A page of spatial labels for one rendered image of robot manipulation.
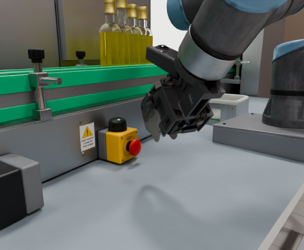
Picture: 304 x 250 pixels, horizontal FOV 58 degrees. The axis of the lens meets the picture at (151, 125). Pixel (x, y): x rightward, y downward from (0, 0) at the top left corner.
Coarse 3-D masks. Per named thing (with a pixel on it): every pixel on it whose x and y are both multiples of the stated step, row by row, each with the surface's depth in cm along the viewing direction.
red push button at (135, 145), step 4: (132, 140) 62; (136, 140) 63; (132, 144) 62; (136, 144) 62; (140, 144) 64; (132, 148) 62; (136, 148) 63; (140, 148) 64; (132, 152) 62; (136, 152) 63
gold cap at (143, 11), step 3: (141, 6) 95; (144, 6) 95; (138, 9) 96; (141, 9) 96; (144, 9) 96; (147, 9) 97; (138, 12) 97; (141, 12) 96; (144, 12) 96; (147, 12) 97; (138, 15) 97; (141, 15) 96; (144, 15) 96; (147, 15) 97; (138, 18) 97; (141, 18) 96; (144, 18) 96; (147, 18) 97
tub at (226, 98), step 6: (222, 96) 113; (228, 96) 112; (234, 96) 110; (240, 96) 109; (246, 96) 105; (210, 102) 100; (216, 102) 99; (222, 102) 97; (228, 102) 96; (234, 102) 95; (240, 102) 97
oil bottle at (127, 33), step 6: (120, 24) 88; (126, 30) 87; (126, 36) 88; (132, 36) 90; (126, 42) 88; (132, 42) 91; (126, 48) 88; (132, 48) 91; (126, 54) 89; (132, 54) 91; (126, 60) 89; (132, 60) 92
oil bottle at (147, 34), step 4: (140, 28) 97; (144, 28) 96; (148, 28) 98; (144, 32) 96; (148, 32) 97; (144, 36) 96; (148, 36) 97; (152, 36) 99; (144, 40) 96; (148, 40) 98; (152, 40) 100; (144, 44) 97; (148, 44) 98; (152, 44) 100; (144, 48) 97; (144, 52) 97; (144, 56) 98; (144, 60) 98
